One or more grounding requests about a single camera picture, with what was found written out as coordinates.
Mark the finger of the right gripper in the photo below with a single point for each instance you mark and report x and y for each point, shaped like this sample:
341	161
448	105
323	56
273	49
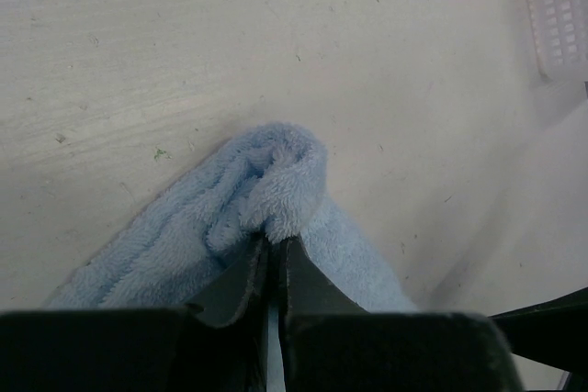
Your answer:
553	333

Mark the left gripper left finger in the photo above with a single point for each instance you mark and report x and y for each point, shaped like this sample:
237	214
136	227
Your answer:
231	316

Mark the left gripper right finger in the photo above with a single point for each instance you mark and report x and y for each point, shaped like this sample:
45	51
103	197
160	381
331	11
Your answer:
314	321

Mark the light blue towel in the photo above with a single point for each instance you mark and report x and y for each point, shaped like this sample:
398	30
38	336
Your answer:
121	323

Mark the white plastic basket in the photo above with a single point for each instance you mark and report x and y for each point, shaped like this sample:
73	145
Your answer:
560	35

